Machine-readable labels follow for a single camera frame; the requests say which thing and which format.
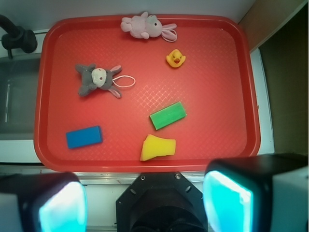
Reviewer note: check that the red plastic tray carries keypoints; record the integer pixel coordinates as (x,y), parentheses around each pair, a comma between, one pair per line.
(215,86)

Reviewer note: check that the gray sink basin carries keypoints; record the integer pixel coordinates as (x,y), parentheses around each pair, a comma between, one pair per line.
(18,91)

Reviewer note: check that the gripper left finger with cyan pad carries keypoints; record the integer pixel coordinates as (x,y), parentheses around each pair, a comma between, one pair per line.
(42,203)

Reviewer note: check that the green rectangular block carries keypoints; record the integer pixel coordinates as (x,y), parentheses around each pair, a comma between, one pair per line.
(168,115)

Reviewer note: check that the yellow sponge piece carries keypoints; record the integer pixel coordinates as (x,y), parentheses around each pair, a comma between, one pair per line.
(154,146)

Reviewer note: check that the blue rectangular block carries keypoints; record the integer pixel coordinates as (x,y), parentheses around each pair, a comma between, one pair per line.
(84,137)

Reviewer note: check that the pink plush bunny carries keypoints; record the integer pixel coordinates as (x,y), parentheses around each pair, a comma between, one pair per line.
(147,26)

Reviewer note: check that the gray plush donkey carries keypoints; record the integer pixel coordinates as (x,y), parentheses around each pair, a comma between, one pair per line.
(93,77)

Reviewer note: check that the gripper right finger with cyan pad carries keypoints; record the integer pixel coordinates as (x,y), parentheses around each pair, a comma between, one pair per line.
(266,193)

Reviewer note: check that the yellow rubber duck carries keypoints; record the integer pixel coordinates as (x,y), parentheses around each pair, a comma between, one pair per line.
(175,58)

